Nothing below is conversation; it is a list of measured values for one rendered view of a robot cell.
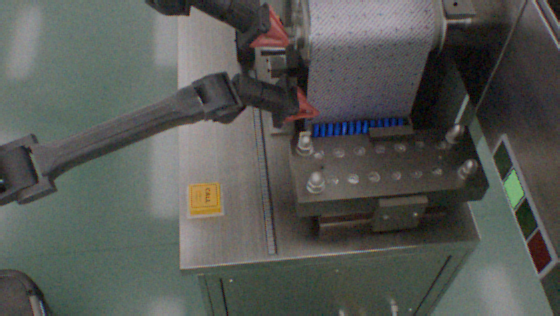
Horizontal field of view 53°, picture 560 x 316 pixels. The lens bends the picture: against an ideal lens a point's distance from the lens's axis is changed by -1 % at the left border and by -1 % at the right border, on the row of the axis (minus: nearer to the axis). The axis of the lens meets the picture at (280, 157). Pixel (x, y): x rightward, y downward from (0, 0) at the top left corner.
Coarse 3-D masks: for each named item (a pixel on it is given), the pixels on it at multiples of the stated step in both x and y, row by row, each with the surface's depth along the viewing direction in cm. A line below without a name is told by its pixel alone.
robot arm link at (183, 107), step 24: (168, 96) 106; (192, 96) 106; (216, 96) 107; (120, 120) 103; (144, 120) 104; (168, 120) 105; (192, 120) 107; (24, 144) 100; (48, 144) 100; (72, 144) 101; (96, 144) 101; (120, 144) 104; (48, 168) 99; (72, 168) 104; (24, 192) 98; (48, 192) 101
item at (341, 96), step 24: (312, 72) 112; (336, 72) 113; (360, 72) 114; (384, 72) 114; (408, 72) 115; (312, 96) 118; (336, 96) 119; (360, 96) 120; (384, 96) 121; (408, 96) 121; (312, 120) 125; (336, 120) 126; (360, 120) 127
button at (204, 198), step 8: (192, 184) 129; (200, 184) 129; (208, 184) 129; (216, 184) 129; (192, 192) 127; (200, 192) 127; (208, 192) 127; (216, 192) 127; (192, 200) 126; (200, 200) 126; (208, 200) 126; (216, 200) 126; (192, 208) 125; (200, 208) 125; (208, 208) 125; (216, 208) 125
